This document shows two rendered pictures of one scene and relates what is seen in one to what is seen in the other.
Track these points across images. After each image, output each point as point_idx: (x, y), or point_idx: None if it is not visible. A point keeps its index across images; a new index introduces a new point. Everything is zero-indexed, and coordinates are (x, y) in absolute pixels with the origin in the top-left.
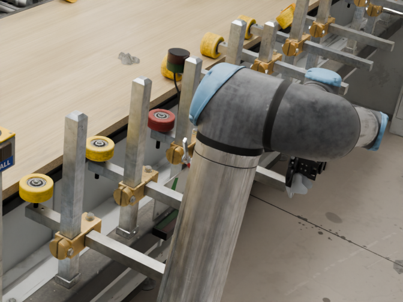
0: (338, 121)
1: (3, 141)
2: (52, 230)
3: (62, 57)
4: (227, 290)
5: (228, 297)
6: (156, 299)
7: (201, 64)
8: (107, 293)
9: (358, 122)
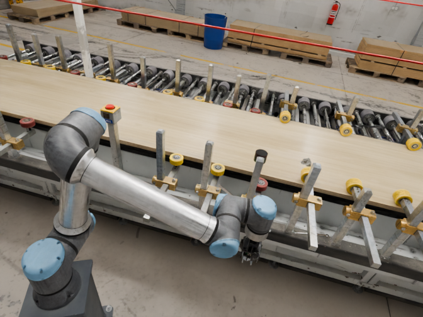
0: (49, 154)
1: (106, 111)
2: None
3: (284, 143)
4: (294, 305)
5: (290, 307)
6: (266, 272)
7: (262, 164)
8: (240, 243)
9: (64, 167)
